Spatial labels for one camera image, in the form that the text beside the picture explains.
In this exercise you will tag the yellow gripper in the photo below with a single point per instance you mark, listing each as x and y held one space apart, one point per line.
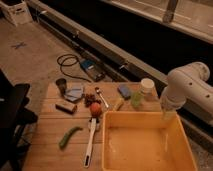
167 115

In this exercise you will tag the dark grape bunch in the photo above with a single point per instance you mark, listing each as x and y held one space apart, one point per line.
89 99

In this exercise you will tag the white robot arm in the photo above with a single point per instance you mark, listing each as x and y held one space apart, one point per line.
184 83

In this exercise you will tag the white paper cup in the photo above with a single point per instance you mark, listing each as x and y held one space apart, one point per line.
147 85

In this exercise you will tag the green plastic cup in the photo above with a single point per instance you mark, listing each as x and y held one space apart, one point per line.
136 99

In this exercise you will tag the dark metal cup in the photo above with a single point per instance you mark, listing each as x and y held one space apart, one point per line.
62 85

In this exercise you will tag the yellow plastic bin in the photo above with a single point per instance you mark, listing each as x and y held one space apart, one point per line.
144 141

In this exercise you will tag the blue sponge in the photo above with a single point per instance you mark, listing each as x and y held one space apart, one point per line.
124 91

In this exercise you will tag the yellow banana piece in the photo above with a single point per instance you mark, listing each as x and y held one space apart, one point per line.
118 104

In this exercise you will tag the red apple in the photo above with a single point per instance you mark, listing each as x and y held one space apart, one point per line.
95 109

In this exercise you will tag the metal spoon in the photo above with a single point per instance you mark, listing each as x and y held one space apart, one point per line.
98 91

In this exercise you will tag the blue power box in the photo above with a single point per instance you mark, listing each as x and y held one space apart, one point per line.
92 70

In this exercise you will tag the brown rectangular block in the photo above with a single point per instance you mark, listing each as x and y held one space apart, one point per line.
66 107

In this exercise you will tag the green chili pepper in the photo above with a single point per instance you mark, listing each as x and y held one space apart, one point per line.
63 142

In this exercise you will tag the black chair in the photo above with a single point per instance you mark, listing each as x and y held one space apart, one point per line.
14 116

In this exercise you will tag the white storage box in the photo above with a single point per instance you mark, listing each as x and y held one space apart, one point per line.
16 14

